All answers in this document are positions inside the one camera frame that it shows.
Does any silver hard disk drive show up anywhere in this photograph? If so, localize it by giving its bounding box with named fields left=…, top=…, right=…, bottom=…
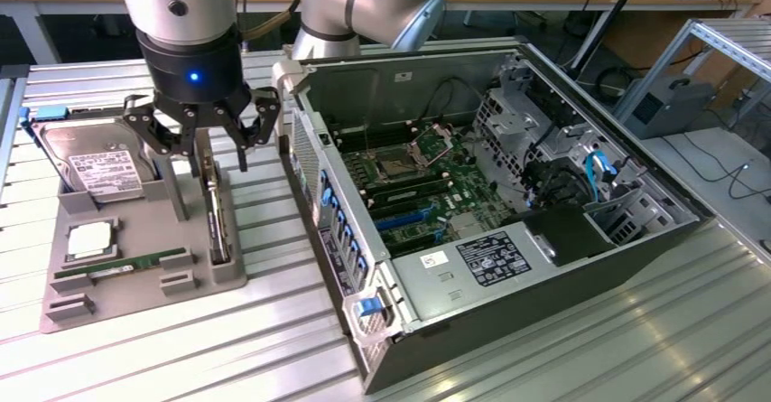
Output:
left=29, top=115, right=152, bottom=203

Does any grey metal disk bay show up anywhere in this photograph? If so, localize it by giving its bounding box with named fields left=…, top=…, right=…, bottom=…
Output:
left=472, top=53, right=609, bottom=168

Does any blue expansion slot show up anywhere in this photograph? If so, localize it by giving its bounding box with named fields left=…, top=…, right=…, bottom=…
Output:
left=373, top=207, right=432, bottom=230

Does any black cable with green light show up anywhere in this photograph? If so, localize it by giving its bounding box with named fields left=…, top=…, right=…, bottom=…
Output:
left=662, top=133, right=771, bottom=201

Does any metal socket cover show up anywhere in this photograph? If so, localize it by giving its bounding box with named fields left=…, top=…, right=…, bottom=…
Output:
left=408, top=124, right=456, bottom=164

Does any black expansion slot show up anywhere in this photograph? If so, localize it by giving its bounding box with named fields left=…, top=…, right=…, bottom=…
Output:
left=384, top=232, right=444, bottom=257

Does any black graphics card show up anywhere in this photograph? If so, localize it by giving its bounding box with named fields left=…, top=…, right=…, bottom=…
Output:
left=201, top=146, right=235, bottom=264

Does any aluminium profile frame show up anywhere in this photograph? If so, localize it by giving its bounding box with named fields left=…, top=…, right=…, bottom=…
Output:
left=612, top=16, right=771, bottom=126

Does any RAM stick with white label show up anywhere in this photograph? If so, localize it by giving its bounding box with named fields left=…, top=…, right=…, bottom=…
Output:
left=364, top=178, right=451, bottom=207

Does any blue disk wire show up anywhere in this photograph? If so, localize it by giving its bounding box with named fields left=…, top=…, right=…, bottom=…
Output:
left=581, top=146, right=621, bottom=204

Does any open black PC case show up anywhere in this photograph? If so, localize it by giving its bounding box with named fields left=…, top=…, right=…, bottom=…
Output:
left=271, top=35, right=718, bottom=395

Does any silver CPU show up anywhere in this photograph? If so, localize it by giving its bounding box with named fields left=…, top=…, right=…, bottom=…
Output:
left=65, top=223, right=116, bottom=258

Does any green RAM stick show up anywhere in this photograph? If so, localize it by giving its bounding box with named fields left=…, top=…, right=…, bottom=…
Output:
left=55, top=248, right=185, bottom=281

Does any grey power supply unit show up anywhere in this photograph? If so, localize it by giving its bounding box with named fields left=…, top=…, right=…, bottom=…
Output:
left=391, top=220, right=559, bottom=324

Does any CPU socket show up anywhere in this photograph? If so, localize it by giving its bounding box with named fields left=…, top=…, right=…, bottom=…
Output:
left=373, top=151, right=423, bottom=180

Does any black tripod pole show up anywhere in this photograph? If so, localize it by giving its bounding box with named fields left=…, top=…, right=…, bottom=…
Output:
left=568, top=0, right=651, bottom=71

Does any green motherboard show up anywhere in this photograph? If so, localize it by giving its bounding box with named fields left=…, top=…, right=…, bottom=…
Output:
left=336, top=124, right=525, bottom=258

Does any grey plastic parts rack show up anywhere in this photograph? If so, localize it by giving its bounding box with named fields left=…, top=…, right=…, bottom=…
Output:
left=39, top=131, right=249, bottom=334

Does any grey box device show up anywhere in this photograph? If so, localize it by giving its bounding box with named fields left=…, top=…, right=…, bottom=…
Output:
left=623, top=76, right=718, bottom=139

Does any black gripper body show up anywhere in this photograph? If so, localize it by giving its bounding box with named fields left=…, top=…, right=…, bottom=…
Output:
left=135, top=29, right=255, bottom=128

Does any black plastic air duct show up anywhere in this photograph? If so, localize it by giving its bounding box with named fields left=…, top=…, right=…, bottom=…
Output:
left=503, top=205, right=619, bottom=267

